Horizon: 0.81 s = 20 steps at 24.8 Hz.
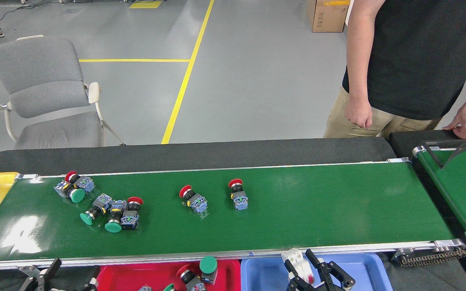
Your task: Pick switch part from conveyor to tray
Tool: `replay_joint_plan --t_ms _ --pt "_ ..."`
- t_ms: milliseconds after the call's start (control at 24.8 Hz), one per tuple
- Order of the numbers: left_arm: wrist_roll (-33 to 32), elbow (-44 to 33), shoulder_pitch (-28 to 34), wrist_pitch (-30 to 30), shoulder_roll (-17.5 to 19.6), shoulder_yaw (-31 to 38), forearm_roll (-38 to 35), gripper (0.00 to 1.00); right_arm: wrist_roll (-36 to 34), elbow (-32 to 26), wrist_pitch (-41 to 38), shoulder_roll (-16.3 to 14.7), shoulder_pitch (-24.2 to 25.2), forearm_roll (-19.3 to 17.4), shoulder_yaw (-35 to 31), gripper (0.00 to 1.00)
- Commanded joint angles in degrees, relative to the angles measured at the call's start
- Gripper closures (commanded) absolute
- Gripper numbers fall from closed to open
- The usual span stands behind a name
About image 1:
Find black guide bracket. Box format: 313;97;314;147
420;133;466;168

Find white circuit breaker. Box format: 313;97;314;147
281;248;315;284

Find long green conveyor belt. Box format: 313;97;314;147
0;158;466;275

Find person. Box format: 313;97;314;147
323;0;466;139

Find conveyor drive chain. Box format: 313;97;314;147
399;249;466;267

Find grey office chair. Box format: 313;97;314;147
0;35;125;150

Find blue plastic tray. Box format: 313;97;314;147
240;253;393;291

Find person's right hand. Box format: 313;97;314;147
344;97;373;130

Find cardboard box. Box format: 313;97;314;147
307;0;351;33

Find red plastic tray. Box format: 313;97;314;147
95;259;241;291

